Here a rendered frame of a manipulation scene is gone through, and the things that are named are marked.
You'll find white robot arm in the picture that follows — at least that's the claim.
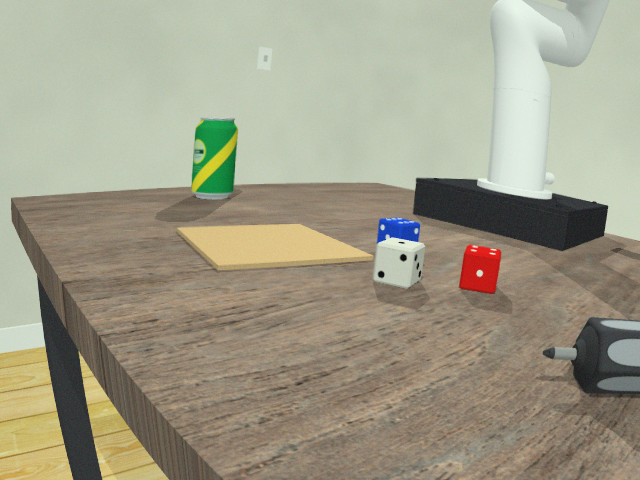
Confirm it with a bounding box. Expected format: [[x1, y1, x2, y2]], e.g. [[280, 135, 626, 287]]
[[477, 0, 610, 199]]

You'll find beige square mat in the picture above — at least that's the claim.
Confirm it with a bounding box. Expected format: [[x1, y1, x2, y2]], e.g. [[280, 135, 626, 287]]
[[177, 224, 373, 270]]

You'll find red die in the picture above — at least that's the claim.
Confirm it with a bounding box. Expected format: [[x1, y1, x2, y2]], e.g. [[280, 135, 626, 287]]
[[459, 245, 501, 294]]

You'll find black and grey screwdriver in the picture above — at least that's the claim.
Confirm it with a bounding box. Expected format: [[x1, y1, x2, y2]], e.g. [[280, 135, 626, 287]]
[[543, 317, 640, 394]]

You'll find green soda can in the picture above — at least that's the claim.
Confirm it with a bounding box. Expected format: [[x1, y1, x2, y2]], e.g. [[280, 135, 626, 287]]
[[191, 117, 238, 199]]

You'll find white die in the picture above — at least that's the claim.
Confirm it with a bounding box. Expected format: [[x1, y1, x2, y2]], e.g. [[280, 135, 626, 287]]
[[373, 237, 425, 289]]

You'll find blue die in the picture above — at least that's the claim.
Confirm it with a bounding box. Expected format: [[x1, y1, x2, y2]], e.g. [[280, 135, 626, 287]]
[[377, 218, 420, 243]]

